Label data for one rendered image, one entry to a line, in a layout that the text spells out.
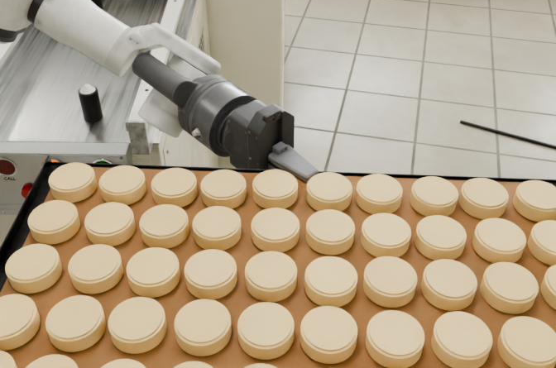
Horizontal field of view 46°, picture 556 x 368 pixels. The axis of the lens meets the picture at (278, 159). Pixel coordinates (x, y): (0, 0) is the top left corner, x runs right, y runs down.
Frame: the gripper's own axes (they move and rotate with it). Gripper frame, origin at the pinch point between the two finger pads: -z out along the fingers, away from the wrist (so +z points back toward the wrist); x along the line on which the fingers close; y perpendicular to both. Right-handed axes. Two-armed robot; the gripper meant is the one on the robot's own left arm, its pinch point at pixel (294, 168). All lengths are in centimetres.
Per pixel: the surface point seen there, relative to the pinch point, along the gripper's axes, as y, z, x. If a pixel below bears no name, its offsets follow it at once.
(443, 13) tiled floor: 218, 123, -101
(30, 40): -1, 75, -14
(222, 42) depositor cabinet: 50, 81, -36
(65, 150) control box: -11.5, 41.5, -15.8
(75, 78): 0, 60, -16
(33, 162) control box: -16, 44, -18
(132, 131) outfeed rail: -3.7, 32.7, -11.2
